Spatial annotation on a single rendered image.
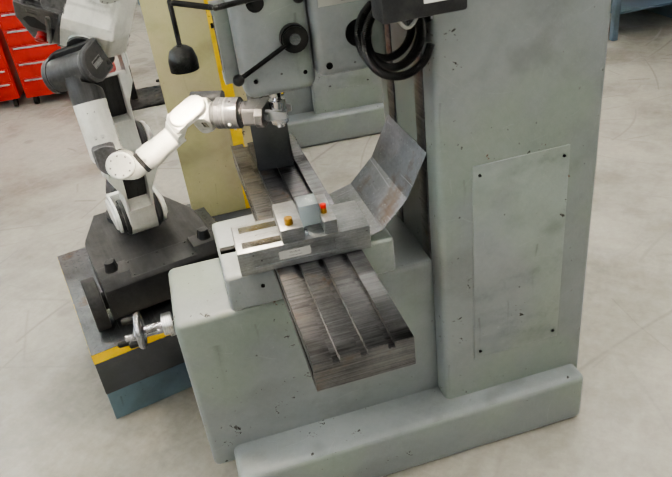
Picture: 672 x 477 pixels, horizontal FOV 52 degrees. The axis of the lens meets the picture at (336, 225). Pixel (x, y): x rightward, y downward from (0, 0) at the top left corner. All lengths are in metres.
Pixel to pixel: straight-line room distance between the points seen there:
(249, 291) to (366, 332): 0.53
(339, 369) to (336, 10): 0.86
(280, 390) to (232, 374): 0.18
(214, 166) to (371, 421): 1.97
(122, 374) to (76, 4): 1.31
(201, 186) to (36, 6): 2.04
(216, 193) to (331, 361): 2.52
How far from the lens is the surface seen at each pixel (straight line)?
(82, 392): 3.08
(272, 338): 2.10
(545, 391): 2.47
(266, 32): 1.76
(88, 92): 1.97
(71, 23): 2.03
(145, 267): 2.58
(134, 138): 2.47
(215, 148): 3.80
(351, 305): 1.62
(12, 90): 6.74
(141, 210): 2.66
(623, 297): 3.22
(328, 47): 1.78
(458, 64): 1.79
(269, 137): 2.26
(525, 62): 1.88
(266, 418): 2.30
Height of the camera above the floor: 1.91
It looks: 31 degrees down
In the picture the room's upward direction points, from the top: 7 degrees counter-clockwise
